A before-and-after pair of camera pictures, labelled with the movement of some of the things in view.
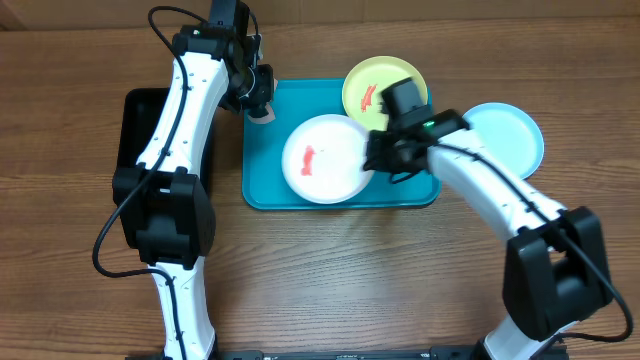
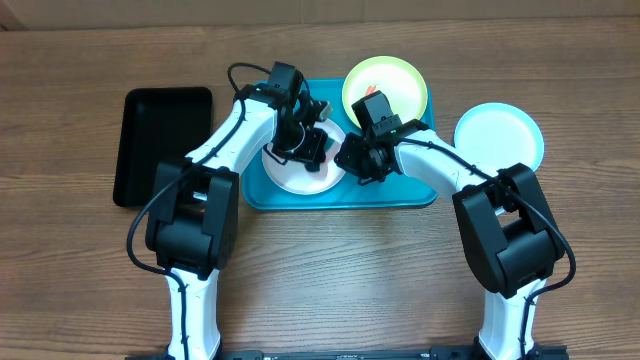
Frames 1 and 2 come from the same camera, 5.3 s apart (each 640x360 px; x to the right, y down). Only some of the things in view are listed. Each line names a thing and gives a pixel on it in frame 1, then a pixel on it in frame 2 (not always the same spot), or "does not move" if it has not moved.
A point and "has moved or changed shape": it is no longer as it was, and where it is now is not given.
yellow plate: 365,83 does not move
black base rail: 465,352 does not move
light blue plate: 511,132 does not move
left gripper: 266,94 → 314,153
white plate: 323,159 has moved or changed shape
